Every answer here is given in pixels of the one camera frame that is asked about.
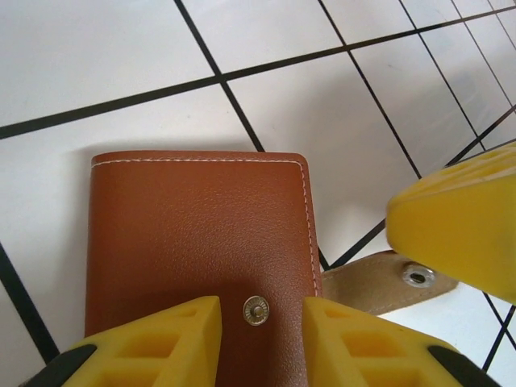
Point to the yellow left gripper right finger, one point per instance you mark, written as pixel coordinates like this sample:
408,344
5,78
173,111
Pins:
322,363

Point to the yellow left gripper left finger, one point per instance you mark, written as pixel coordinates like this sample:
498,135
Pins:
193,363

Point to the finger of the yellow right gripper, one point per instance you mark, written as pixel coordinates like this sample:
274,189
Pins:
459,230

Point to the brown leather card holder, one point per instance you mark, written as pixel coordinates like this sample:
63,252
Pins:
193,225

